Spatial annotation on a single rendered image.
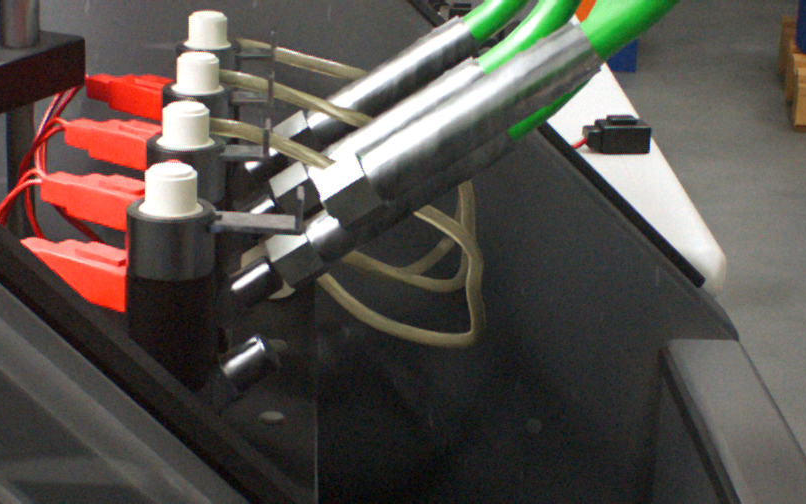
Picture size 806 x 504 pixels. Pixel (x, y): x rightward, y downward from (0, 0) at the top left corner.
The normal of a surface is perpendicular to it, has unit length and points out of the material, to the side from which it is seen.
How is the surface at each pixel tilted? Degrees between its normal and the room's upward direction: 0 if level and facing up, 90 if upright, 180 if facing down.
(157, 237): 90
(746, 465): 0
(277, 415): 0
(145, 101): 90
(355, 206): 90
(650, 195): 0
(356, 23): 90
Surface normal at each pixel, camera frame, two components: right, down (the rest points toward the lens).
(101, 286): -0.58, 0.23
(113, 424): 0.65, -0.47
